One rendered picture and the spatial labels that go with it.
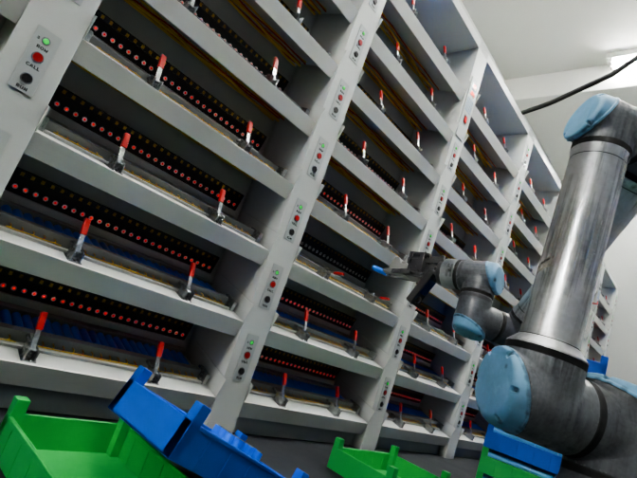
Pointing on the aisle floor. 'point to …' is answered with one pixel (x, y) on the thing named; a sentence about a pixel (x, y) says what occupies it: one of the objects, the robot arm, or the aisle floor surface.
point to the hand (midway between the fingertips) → (387, 273)
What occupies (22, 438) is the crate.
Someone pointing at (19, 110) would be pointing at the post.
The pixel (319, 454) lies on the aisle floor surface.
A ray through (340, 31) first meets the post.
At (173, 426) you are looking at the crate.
